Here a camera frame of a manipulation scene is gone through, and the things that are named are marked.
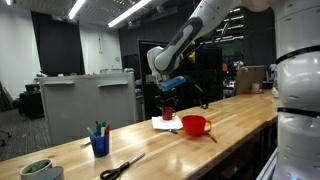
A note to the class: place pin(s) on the red pencil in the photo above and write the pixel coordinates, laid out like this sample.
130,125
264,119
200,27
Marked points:
212,138

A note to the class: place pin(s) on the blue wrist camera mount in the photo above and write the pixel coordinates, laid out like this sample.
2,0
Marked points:
169,84

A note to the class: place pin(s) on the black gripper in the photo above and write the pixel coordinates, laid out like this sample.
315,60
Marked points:
166,98

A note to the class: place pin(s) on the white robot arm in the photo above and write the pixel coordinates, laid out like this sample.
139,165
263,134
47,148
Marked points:
297,39

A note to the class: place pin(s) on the white paper sheet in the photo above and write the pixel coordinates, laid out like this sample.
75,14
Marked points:
158,123

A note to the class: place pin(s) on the cardboard box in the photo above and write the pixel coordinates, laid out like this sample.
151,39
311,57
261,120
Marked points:
247,76

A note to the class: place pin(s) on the blue pen holder cup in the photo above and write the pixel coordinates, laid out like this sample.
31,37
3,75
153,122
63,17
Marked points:
100,146

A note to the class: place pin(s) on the black handled scissors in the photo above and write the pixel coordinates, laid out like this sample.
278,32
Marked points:
113,174

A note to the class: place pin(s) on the green marker on table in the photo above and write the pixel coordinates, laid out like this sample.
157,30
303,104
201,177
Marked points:
85,144

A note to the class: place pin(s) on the white mug with plant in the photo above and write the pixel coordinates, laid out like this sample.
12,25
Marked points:
31,170

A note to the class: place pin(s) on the small dark red mug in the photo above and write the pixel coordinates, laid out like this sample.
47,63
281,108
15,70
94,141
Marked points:
168,113

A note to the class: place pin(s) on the large red cup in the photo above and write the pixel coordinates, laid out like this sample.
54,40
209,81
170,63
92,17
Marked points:
195,125

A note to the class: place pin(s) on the grey partition board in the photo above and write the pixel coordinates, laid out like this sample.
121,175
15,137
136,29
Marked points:
74,103

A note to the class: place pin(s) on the large black panel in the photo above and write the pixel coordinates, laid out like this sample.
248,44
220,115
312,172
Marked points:
204,82

